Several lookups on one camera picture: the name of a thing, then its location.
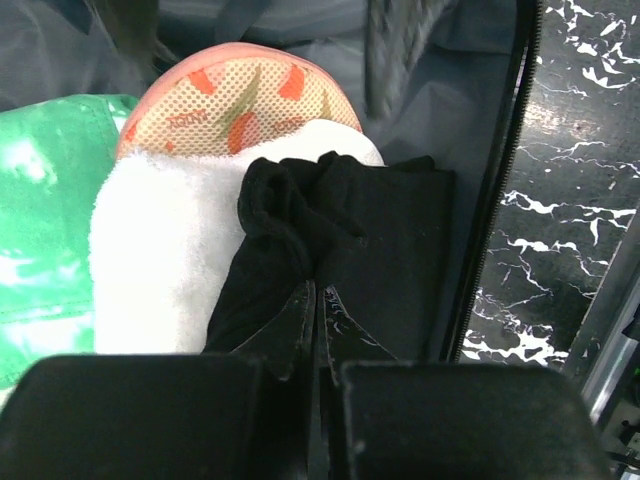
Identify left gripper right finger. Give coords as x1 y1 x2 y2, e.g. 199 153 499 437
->
317 288 611 479

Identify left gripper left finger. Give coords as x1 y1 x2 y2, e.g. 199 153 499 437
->
1 282 316 479

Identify black garment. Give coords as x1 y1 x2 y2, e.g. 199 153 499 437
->
206 152 455 359

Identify white towel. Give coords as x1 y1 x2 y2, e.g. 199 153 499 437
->
89 120 383 354

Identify blue fish-print suitcase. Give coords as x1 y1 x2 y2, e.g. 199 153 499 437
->
1 1 540 360

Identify pink mesh patterned pouch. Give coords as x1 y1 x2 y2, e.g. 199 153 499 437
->
115 42 361 159

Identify green white patterned garment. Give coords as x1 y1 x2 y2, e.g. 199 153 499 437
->
1 94 138 394

